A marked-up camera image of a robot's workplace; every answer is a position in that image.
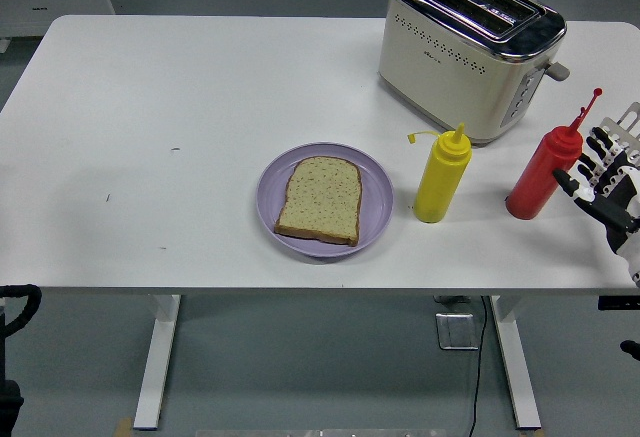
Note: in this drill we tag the black table control panel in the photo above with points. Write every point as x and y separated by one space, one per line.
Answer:
620 303

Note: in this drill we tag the yellow squeeze bottle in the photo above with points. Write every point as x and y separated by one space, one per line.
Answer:
440 182

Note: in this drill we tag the white table leg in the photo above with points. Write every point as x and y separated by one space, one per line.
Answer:
155 367
517 367

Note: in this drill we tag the metal floor socket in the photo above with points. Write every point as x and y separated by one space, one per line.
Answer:
456 332

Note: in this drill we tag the silver metal rack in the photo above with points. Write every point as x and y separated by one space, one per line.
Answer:
627 119

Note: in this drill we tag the bread slice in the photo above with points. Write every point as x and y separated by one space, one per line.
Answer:
320 202

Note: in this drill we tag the red squeeze bottle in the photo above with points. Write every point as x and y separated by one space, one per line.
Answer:
535 177

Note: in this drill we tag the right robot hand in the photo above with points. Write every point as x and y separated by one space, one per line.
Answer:
607 207

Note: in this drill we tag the purple plate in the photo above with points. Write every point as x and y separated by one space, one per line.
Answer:
375 197

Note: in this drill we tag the cream and chrome toaster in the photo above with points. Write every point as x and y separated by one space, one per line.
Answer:
450 87

